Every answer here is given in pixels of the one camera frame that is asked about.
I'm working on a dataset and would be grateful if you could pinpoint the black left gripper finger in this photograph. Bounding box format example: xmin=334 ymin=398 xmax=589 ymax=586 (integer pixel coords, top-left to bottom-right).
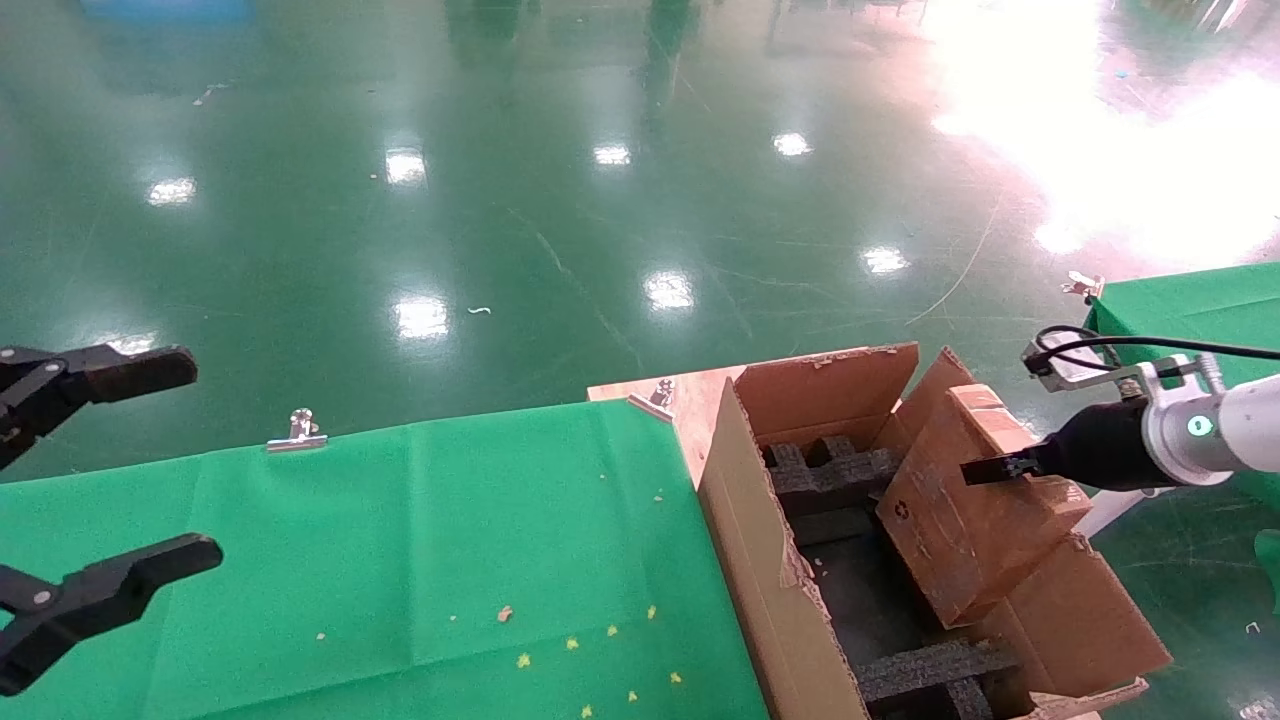
xmin=0 ymin=345 xmax=199 ymax=471
xmin=0 ymin=534 xmax=224 ymax=698

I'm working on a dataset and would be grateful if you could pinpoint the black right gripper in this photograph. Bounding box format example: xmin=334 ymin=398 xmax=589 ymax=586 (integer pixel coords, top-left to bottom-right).
xmin=960 ymin=398 xmax=1161 ymax=491

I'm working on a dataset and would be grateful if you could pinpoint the small brown cardboard box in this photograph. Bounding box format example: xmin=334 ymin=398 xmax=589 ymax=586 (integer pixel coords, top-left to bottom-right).
xmin=876 ymin=385 xmax=1093 ymax=629

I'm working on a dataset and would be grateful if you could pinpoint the large open cardboard carton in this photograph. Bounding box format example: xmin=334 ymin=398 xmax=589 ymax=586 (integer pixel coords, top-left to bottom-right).
xmin=697 ymin=343 xmax=1171 ymax=720

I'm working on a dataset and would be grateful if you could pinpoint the white table leg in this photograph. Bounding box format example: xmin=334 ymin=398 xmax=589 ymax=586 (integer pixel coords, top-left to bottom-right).
xmin=1075 ymin=485 xmax=1161 ymax=541

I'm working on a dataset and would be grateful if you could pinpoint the black foam insert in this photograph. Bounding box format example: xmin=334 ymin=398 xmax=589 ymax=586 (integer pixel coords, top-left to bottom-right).
xmin=762 ymin=435 xmax=901 ymax=521
xmin=850 ymin=640 xmax=1021 ymax=720

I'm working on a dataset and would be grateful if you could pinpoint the green table cloth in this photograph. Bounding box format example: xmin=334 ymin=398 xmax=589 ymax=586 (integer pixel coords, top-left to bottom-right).
xmin=1085 ymin=262 xmax=1280 ymax=511
xmin=0 ymin=398 xmax=771 ymax=720

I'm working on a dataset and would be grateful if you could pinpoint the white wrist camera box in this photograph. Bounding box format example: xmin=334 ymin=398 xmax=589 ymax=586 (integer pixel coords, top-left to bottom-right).
xmin=1022 ymin=340 xmax=1101 ymax=393

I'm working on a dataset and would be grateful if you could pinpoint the silver camera mounting bracket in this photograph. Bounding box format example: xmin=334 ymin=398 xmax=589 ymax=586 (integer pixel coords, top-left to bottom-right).
xmin=1095 ymin=355 xmax=1226 ymax=396

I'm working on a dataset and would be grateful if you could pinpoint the black camera cable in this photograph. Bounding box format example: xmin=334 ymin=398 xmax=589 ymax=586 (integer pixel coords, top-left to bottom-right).
xmin=1035 ymin=325 xmax=1280 ymax=376

